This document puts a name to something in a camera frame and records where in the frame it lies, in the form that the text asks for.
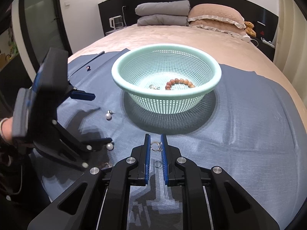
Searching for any blue cloth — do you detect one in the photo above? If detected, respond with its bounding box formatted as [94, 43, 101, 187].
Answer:
[30, 48, 306, 230]

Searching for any person's left forearm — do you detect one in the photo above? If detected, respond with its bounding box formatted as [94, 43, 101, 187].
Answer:
[0, 117, 15, 146]

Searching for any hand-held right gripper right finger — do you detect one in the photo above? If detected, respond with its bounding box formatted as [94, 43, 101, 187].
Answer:
[160, 134, 280, 230]

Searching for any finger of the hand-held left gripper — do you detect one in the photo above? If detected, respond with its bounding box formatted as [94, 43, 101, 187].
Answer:
[34, 115, 113, 172]
[65, 81, 96, 101]

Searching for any grey nightstand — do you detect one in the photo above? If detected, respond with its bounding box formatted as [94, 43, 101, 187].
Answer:
[106, 27, 125, 35]

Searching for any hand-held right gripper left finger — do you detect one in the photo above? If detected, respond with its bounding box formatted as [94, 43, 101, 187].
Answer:
[27, 134, 151, 230]

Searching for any brown teddy bear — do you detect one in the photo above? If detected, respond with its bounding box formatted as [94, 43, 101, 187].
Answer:
[244, 21, 257, 37]

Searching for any mint green plastic basket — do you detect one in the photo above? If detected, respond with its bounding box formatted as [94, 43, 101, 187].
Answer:
[111, 44, 222, 115]

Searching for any white round charger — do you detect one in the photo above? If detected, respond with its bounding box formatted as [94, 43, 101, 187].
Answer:
[242, 35, 259, 46]

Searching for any grey pillow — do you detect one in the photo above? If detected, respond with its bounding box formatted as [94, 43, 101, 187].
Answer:
[135, 0, 191, 17]
[137, 14, 189, 27]

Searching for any orange bead bracelet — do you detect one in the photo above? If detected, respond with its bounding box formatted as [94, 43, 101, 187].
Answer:
[165, 78, 195, 91]

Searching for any dark thin stick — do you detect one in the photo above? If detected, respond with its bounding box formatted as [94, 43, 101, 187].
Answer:
[72, 51, 105, 65]

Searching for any cream curtain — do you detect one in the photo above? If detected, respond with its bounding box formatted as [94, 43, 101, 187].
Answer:
[273, 0, 307, 96]

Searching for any pink frilled pillow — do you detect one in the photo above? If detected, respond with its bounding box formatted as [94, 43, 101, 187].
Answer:
[187, 3, 245, 29]
[189, 20, 247, 37]

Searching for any dark framed glass door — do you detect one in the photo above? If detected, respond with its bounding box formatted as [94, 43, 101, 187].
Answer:
[0, 0, 72, 70]

